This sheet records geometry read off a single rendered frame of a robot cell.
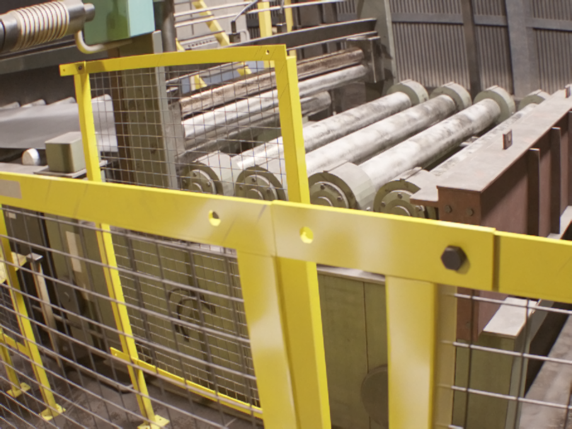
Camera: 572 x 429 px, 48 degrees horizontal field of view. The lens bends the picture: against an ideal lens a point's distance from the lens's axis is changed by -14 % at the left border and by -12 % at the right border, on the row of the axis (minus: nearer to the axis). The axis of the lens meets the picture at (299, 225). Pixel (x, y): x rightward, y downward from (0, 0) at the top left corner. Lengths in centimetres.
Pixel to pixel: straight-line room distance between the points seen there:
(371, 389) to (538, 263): 251
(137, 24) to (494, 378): 212
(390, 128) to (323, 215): 328
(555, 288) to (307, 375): 31
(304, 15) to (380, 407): 377
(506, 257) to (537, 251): 3
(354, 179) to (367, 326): 58
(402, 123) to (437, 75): 847
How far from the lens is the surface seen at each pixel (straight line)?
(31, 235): 461
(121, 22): 313
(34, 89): 795
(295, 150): 224
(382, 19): 505
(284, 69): 219
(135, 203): 78
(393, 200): 268
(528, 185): 300
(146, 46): 323
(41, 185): 93
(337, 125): 405
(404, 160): 328
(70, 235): 414
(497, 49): 1195
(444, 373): 66
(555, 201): 347
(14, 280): 353
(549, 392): 363
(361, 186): 285
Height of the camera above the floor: 205
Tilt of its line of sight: 20 degrees down
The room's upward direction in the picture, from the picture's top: 6 degrees counter-clockwise
